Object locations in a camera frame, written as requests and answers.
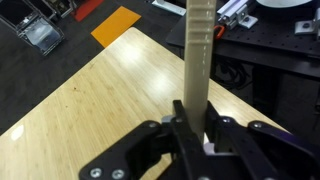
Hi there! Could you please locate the black perforated breadboard table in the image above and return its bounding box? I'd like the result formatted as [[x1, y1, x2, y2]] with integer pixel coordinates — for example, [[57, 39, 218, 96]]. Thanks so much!
[[165, 0, 320, 80]]

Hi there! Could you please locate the white plastic stick tool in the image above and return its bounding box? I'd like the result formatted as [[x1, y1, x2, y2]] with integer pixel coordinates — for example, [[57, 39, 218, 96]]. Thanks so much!
[[182, 0, 218, 144]]

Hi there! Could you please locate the red floor mat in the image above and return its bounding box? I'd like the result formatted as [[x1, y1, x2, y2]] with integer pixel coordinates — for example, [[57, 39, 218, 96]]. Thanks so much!
[[70, 0, 106, 23]]

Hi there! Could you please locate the aluminium extrusion bracket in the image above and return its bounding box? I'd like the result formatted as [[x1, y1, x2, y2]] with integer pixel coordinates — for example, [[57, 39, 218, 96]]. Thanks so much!
[[294, 8, 320, 40], [216, 0, 259, 30]]

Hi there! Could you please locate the metal wire cart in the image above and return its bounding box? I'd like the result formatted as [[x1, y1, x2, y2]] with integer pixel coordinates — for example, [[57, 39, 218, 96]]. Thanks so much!
[[0, 0, 66, 57]]

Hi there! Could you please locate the orange floor mat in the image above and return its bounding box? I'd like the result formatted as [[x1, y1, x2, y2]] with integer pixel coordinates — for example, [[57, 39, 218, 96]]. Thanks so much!
[[90, 5, 142, 49]]

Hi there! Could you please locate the orange handled tool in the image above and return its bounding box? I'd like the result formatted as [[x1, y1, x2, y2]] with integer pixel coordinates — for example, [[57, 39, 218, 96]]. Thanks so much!
[[213, 24, 226, 41]]

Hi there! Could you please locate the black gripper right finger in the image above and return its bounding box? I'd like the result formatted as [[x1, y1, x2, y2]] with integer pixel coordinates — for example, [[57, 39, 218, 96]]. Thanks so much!
[[204, 100, 320, 180]]

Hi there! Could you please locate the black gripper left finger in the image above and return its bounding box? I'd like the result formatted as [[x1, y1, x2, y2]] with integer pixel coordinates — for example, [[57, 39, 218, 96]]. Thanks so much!
[[78, 99, 208, 180]]

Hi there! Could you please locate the white flat bar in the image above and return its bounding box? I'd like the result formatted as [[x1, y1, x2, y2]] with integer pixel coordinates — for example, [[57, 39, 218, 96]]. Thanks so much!
[[151, 0, 187, 17]]

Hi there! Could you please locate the black cable bundle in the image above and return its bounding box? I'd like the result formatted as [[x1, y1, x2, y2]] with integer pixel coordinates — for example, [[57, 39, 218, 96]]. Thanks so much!
[[212, 55, 252, 92]]

